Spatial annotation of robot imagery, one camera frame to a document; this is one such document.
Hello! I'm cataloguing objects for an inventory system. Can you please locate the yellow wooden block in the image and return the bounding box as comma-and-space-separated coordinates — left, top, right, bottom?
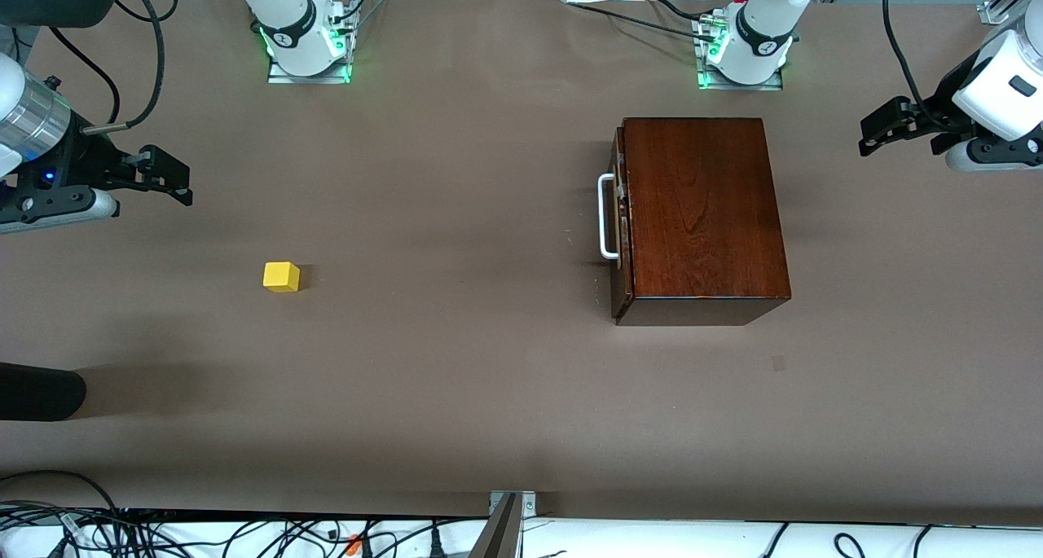
262, 261, 301, 293

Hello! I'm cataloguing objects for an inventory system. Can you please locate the wooden drawer with white handle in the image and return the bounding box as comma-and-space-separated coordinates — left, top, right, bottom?
597, 126, 635, 323

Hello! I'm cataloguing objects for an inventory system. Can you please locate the dark brown wooden cabinet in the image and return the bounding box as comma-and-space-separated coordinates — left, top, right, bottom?
611, 116, 791, 327

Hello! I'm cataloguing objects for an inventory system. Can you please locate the black cylindrical object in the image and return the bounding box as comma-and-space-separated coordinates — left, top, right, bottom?
0, 362, 87, 422

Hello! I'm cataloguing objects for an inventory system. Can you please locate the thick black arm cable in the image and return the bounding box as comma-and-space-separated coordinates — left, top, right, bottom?
81, 0, 178, 134

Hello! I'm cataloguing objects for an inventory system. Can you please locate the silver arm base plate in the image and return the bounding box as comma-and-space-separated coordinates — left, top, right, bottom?
267, 49, 353, 85
697, 16, 785, 92

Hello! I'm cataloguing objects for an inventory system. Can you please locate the black table cable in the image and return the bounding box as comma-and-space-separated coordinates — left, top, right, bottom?
566, 2, 718, 42

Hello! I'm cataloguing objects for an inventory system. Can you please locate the black looped floor cable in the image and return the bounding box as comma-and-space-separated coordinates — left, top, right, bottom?
0, 470, 123, 534

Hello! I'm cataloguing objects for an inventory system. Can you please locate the silver metal bracket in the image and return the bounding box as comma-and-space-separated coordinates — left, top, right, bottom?
489, 491, 537, 516

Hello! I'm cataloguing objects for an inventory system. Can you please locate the dark grey camera pole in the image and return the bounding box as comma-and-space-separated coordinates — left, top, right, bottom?
469, 493, 522, 558

